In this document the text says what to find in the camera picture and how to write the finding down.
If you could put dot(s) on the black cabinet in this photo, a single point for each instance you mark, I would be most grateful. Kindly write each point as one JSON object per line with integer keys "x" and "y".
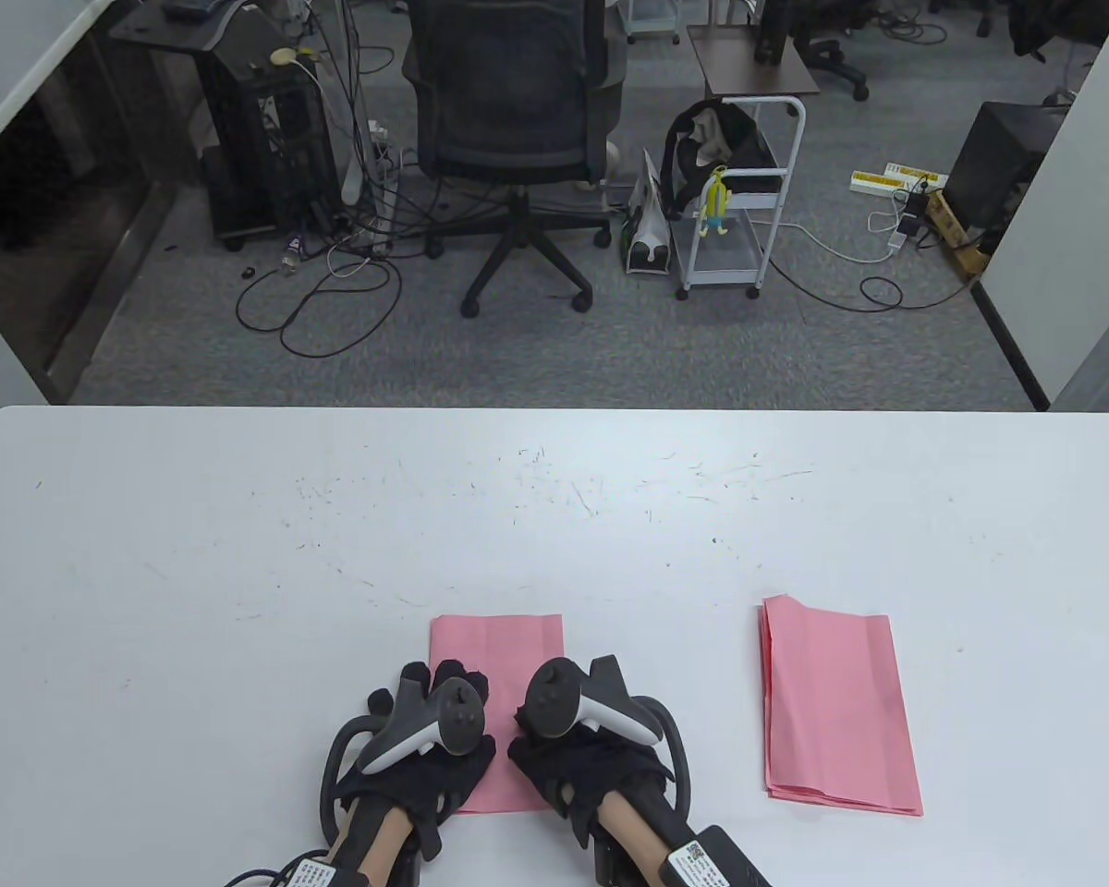
{"x": 998, "y": 166}

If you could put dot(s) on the black keyboard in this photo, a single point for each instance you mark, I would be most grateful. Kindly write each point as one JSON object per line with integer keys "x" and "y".
{"x": 189, "y": 7}

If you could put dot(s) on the black white shopping bag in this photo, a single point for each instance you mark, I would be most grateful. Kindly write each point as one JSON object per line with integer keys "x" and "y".
{"x": 647, "y": 231}

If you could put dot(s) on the person's left hand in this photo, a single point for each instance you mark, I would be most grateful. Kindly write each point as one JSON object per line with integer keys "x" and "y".
{"x": 434, "y": 781}

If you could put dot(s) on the person's right forearm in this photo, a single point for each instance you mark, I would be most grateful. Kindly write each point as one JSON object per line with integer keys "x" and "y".
{"x": 633, "y": 832}

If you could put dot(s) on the person's right hand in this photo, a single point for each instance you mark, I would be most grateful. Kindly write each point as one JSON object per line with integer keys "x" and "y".
{"x": 582, "y": 767}

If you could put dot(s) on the black rolling computer stand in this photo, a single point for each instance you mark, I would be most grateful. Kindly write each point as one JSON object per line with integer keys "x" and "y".
{"x": 268, "y": 139}

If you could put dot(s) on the yellow toy figure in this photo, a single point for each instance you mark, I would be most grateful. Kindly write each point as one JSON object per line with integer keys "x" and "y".
{"x": 716, "y": 203}

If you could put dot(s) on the grey black handheld controller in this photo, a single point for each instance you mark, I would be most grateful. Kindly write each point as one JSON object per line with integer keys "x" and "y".
{"x": 550, "y": 698}
{"x": 462, "y": 716}

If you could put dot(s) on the white rolling cart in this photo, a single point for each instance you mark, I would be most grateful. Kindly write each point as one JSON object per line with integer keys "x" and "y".
{"x": 735, "y": 259}

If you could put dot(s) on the person's left forearm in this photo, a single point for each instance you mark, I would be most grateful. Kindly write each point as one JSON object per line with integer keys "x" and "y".
{"x": 374, "y": 836}

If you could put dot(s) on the brown side table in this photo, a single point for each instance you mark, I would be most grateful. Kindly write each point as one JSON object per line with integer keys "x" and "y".
{"x": 749, "y": 65}

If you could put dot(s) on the black mesh office chair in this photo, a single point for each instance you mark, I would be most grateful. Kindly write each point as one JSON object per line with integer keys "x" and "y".
{"x": 508, "y": 92}

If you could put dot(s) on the white yellow power strip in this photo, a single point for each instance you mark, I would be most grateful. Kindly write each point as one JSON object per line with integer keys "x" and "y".
{"x": 896, "y": 177}

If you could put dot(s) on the pink cloth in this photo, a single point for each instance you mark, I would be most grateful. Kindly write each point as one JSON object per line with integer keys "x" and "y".
{"x": 855, "y": 806}
{"x": 494, "y": 642}

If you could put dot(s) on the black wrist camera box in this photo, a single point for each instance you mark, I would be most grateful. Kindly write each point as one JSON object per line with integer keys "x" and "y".
{"x": 712, "y": 859}
{"x": 323, "y": 873}

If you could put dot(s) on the cardboard box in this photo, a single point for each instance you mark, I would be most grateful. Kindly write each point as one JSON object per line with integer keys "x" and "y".
{"x": 961, "y": 236}

